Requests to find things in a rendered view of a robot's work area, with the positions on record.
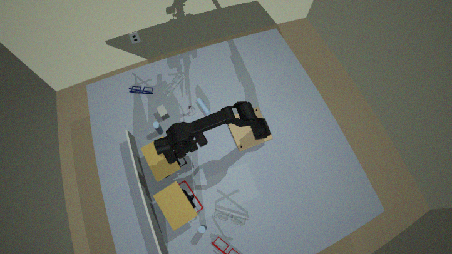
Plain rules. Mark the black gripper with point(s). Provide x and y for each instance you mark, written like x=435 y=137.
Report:
x=170 y=155

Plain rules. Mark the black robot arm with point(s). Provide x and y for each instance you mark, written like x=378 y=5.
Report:
x=179 y=135

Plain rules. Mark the light blue cylinder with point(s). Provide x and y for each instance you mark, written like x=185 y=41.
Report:
x=158 y=128
x=202 y=228
x=203 y=106

